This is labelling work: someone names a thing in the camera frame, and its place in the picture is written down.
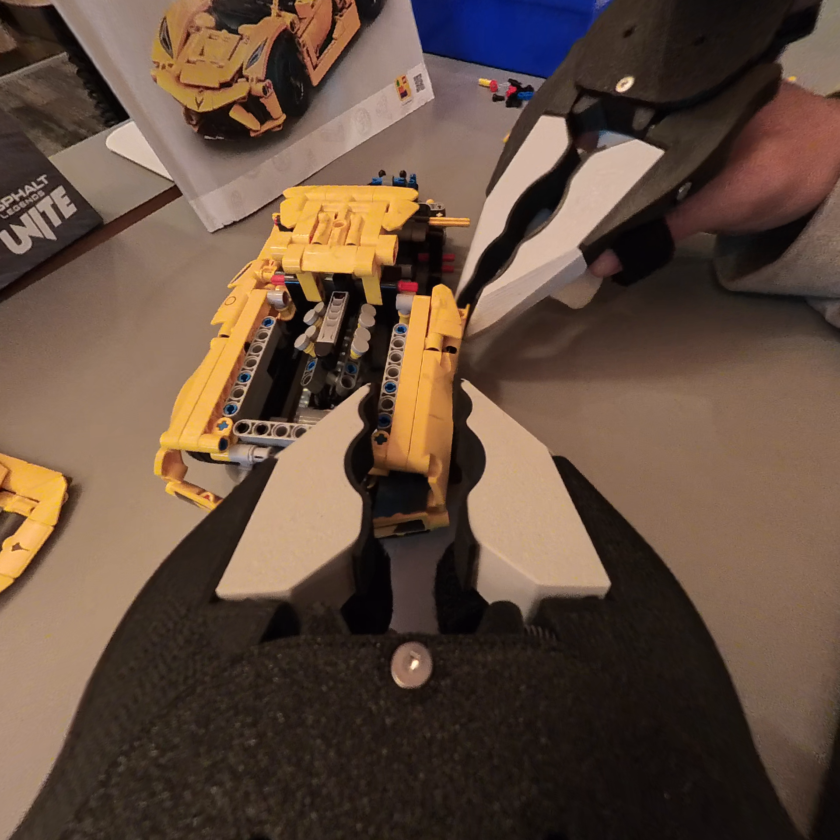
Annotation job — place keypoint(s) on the blue plastic bin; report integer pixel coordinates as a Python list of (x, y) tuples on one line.
[(492, 33)]

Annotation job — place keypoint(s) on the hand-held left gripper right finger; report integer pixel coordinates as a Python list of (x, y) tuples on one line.
[(538, 525)]

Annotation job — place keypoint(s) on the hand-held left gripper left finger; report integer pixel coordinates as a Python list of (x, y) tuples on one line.
[(295, 525)]

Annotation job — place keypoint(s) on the white instruction booklet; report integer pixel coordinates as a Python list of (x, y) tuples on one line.
[(328, 151)]

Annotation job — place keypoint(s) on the yellow toy brick car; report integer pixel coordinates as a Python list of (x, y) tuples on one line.
[(341, 243)]

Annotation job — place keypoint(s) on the yellow brick car hood assembly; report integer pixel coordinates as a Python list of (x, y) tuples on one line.
[(33, 499)]

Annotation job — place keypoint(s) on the person's right hand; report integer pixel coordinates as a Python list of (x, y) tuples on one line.
[(761, 170)]

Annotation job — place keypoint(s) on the dark toy car set box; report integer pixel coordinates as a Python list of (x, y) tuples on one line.
[(39, 216)]

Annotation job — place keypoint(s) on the grey desk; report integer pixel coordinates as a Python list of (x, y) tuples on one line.
[(656, 394)]

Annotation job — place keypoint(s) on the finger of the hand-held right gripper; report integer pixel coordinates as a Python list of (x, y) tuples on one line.
[(518, 177), (577, 216)]

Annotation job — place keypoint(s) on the white stand base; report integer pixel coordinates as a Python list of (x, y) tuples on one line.
[(131, 148)]

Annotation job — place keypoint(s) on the cluster of small coloured pins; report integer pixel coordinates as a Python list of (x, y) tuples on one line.
[(512, 92)]

